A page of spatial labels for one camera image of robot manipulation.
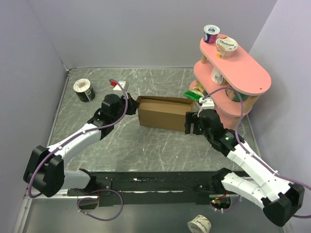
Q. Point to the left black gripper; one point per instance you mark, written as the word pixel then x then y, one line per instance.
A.
pixel 132 105

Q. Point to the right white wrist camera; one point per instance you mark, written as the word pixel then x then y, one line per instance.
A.
pixel 205 104

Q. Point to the aluminium rail frame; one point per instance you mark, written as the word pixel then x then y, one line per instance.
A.
pixel 132 212

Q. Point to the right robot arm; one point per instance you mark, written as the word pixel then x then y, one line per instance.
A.
pixel 279 197

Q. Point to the green chips bag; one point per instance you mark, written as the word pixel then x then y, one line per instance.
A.
pixel 195 92

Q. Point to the black-label yogurt cup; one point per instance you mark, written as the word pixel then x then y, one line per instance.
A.
pixel 84 90

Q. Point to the green cup middle shelf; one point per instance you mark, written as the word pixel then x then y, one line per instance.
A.
pixel 234 95

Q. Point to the pink three-tier shelf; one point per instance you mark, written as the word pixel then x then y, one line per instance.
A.
pixel 242 72

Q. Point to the orange Chobani yogurt cup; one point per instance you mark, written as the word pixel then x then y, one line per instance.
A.
pixel 225 46

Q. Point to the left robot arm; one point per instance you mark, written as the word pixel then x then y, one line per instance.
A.
pixel 45 170

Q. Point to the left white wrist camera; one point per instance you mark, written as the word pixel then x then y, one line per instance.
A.
pixel 119 85

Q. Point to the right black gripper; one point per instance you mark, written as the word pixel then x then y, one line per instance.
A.
pixel 192 117

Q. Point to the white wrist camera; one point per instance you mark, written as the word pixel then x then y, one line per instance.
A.
pixel 119 85
pixel 205 104

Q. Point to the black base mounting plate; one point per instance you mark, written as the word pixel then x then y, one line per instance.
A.
pixel 155 187

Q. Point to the white cup middle shelf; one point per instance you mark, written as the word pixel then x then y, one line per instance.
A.
pixel 217 77

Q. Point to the yogurt cup bottom edge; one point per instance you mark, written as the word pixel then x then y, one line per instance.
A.
pixel 199 224

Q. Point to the brown cardboard box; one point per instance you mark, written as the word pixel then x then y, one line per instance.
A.
pixel 167 113

